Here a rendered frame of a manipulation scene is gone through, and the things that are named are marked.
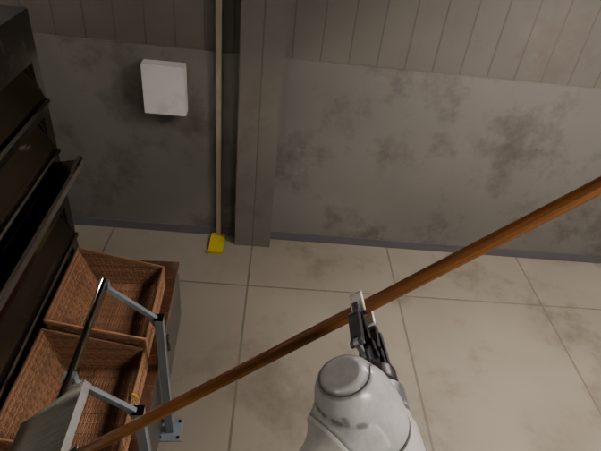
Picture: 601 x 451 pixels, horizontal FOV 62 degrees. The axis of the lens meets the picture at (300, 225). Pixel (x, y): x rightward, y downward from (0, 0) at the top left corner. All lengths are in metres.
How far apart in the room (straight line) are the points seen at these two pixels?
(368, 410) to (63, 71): 3.59
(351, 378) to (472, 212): 3.85
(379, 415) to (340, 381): 0.07
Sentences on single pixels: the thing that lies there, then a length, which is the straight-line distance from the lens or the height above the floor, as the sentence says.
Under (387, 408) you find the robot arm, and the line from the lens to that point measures 0.74.
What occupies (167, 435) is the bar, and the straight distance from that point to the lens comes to 3.18.
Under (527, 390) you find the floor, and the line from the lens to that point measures 3.86.
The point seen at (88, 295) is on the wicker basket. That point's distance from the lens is 3.08.
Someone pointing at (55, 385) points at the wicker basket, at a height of 0.61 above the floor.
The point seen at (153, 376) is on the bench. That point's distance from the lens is 2.70.
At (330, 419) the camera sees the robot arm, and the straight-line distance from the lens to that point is 0.73.
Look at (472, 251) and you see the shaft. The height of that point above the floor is 2.14.
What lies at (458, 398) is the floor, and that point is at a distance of 3.59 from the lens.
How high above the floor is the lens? 2.73
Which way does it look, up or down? 36 degrees down
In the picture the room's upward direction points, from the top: 7 degrees clockwise
